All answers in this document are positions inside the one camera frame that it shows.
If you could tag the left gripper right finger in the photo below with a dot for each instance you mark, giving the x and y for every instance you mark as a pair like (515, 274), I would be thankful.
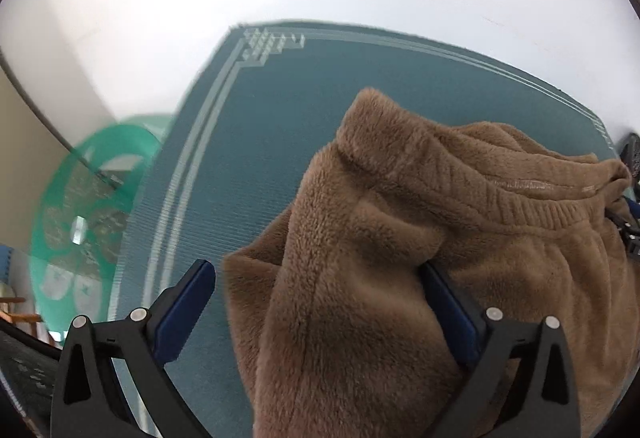
(542, 399)

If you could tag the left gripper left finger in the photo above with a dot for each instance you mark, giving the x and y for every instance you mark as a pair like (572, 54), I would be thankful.
(88, 400)

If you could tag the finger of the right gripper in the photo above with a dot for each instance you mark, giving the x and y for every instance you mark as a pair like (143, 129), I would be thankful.
(625, 216)

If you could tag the black metal chair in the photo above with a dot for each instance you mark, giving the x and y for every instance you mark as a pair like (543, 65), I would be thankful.
(630, 154)

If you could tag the green table mat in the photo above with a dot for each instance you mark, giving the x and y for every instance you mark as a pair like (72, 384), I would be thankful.
(270, 98)

